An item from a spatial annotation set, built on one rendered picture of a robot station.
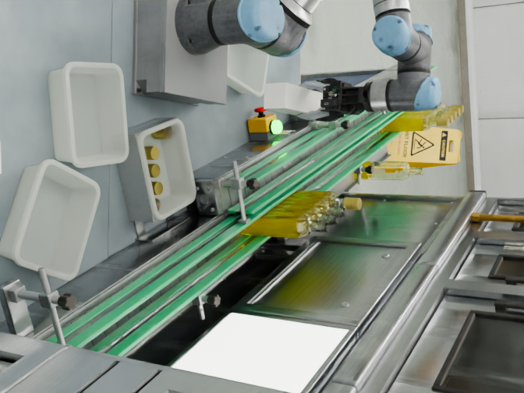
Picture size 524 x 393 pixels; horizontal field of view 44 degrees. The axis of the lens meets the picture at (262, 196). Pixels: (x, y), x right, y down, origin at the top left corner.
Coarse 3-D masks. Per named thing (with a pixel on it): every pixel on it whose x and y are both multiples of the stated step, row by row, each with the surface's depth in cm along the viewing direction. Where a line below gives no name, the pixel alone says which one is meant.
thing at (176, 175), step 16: (160, 128) 158; (176, 128) 166; (144, 144) 164; (160, 144) 170; (176, 144) 168; (144, 160) 154; (160, 160) 170; (176, 160) 170; (144, 176) 155; (160, 176) 170; (176, 176) 172; (192, 176) 170; (176, 192) 173; (192, 192) 171; (160, 208) 165; (176, 208) 165
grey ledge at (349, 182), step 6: (384, 150) 278; (372, 156) 266; (378, 156) 272; (384, 156) 278; (390, 156) 279; (342, 180) 242; (348, 180) 246; (354, 180) 251; (336, 186) 237; (342, 186) 242; (348, 186) 246; (354, 186) 247; (336, 192) 237; (342, 192) 242; (282, 240) 206
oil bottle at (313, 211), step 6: (270, 210) 183; (276, 210) 182; (282, 210) 181; (288, 210) 180; (294, 210) 180; (300, 210) 179; (306, 210) 178; (312, 210) 178; (318, 210) 178; (312, 216) 176
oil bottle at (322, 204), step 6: (288, 198) 190; (294, 198) 189; (300, 198) 188; (306, 198) 187; (282, 204) 186; (288, 204) 186; (294, 204) 185; (300, 204) 184; (306, 204) 183; (312, 204) 182; (318, 204) 181; (324, 204) 182; (324, 210) 181
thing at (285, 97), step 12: (264, 84) 159; (276, 84) 158; (288, 84) 157; (264, 96) 159; (276, 96) 158; (288, 96) 157; (300, 96) 163; (312, 96) 168; (264, 108) 159; (276, 108) 158; (288, 108) 158; (300, 108) 163; (312, 108) 168
